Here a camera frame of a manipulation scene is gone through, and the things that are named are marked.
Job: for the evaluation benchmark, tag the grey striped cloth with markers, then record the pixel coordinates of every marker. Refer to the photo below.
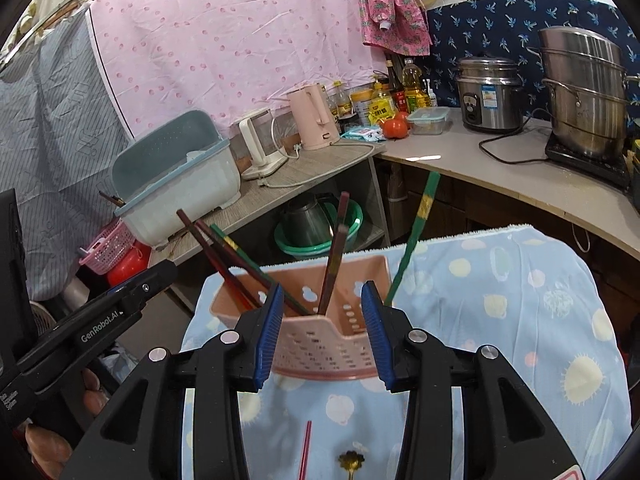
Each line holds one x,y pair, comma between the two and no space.
60,135

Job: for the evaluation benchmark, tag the dark red patterned chopstick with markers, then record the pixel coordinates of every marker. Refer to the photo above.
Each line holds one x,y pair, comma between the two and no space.
200,242
220,251

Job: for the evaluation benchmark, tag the black induction cooker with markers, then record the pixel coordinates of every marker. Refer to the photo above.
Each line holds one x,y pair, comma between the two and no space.
600,172

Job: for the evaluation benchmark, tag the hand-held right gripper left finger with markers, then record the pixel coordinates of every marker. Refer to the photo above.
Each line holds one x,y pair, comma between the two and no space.
267,340

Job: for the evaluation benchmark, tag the yellow lidded canister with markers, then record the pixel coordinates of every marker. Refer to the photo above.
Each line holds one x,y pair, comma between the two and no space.
361,107

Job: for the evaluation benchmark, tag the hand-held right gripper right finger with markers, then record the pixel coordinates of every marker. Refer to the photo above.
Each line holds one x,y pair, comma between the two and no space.
375,340

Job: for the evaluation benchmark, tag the stone kitchen counter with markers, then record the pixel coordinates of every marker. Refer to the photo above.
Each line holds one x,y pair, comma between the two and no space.
500,180

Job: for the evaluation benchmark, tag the steel rice cooker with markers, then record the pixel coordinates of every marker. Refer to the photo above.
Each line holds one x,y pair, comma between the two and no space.
492,100

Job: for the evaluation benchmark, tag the gold flower spoon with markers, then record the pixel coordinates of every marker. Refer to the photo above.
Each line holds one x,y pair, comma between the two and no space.
351,461

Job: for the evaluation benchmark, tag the pink patterned apron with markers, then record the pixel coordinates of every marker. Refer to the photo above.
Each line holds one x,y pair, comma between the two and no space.
390,10

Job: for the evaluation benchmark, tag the dark brown chopstick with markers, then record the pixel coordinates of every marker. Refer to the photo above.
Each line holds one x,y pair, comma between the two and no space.
332,270
342,210

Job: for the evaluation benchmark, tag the steel kettle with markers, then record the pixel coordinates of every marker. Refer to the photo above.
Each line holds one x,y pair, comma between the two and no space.
305,225

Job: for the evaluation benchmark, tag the green plastic basin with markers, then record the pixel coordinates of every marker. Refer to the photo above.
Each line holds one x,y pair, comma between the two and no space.
300,252

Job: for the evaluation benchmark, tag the steel steamer pot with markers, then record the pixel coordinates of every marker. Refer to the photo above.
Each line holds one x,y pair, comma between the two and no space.
585,105

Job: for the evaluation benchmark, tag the bright red chopstick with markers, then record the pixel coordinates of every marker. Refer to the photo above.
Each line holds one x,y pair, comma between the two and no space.
304,455

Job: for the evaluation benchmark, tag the pink dotted curtain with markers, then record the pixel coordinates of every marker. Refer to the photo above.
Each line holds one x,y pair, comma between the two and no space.
225,35

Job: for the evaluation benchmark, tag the green yellow-banded chopstick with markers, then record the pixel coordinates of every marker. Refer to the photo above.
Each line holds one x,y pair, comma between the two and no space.
422,215

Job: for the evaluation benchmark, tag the person's left hand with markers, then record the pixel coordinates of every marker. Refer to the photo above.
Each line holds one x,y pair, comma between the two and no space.
47,450

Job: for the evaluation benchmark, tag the blue-grey dish drainer box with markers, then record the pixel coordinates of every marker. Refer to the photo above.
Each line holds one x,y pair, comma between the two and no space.
185,200

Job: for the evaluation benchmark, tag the dark wooden utensil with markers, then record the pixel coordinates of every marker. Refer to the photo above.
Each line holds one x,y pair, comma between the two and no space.
112,199

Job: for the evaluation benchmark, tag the yellow seasoning bag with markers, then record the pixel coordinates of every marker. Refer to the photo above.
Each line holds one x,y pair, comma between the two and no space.
382,107

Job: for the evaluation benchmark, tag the green striped chopstick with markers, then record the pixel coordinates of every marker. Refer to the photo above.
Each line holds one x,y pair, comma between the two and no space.
240,251

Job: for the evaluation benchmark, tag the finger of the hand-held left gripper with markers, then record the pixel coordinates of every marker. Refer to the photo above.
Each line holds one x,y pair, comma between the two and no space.
150,282

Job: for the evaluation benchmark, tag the blue dotted blanket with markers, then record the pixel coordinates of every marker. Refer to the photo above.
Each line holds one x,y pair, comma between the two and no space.
500,335

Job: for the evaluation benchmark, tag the pink plastic basket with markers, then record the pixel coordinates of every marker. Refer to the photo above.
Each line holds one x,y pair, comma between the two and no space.
112,255

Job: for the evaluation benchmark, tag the navy printed cloth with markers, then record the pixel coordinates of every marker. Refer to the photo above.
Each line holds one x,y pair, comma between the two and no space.
490,25

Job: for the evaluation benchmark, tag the red plastic basin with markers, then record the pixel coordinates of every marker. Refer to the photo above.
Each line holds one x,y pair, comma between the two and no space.
130,267

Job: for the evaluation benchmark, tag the clear food container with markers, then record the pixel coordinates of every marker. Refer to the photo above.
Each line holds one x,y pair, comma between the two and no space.
427,120

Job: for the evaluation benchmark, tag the pink plastic utensil holder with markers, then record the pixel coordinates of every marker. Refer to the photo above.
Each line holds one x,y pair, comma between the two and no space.
320,355

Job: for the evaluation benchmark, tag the dark sauce bottle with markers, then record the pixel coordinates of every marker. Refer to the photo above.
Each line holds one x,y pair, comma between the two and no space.
390,77

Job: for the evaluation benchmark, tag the wet wipes pack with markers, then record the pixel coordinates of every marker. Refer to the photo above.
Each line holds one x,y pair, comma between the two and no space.
362,134

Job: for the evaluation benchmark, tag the white glass kettle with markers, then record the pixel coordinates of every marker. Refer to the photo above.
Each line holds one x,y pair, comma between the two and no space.
255,145

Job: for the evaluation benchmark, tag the red tomato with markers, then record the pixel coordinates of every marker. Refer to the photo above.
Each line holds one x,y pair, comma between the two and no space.
395,129
402,116

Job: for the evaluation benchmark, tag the pink electric kettle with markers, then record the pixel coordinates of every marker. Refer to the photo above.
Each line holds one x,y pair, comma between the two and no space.
312,120

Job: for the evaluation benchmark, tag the yellow cooking oil bottle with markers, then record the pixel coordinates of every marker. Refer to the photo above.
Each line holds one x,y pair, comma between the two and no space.
412,92

